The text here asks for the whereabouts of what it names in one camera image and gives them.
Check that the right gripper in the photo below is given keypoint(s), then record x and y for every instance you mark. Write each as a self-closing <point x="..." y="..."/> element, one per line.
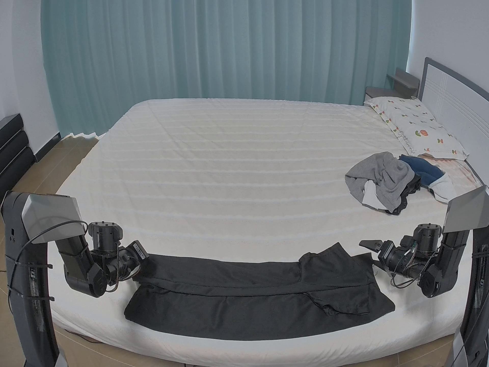
<point x="391" y="258"/>

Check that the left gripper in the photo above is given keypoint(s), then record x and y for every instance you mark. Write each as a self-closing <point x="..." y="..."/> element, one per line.
<point x="128" y="264"/>

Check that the blue-green curtain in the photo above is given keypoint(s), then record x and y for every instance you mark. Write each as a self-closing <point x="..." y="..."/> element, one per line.
<point x="214" y="40"/>

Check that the black chest of drawers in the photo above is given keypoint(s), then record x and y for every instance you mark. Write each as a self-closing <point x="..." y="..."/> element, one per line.
<point x="13" y="147"/>

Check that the grey bedside table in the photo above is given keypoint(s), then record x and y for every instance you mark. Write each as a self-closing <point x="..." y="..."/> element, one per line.
<point x="393" y="86"/>

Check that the black T-shirt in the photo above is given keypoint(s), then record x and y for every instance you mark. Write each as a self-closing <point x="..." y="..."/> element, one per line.
<point x="248" y="300"/>

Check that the white printed pillow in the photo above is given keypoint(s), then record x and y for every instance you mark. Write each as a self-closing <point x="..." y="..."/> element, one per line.
<point x="418" y="124"/>

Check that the pile of clothes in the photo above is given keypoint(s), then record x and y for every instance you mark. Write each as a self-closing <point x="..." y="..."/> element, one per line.
<point x="382" y="178"/>

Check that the bed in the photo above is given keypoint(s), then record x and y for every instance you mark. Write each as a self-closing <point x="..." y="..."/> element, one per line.
<point x="237" y="166"/>

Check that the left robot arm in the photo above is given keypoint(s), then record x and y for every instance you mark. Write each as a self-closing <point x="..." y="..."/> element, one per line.
<point x="46" y="212"/>

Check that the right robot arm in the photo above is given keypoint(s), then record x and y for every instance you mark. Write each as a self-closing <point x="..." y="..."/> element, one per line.
<point x="466" y="208"/>

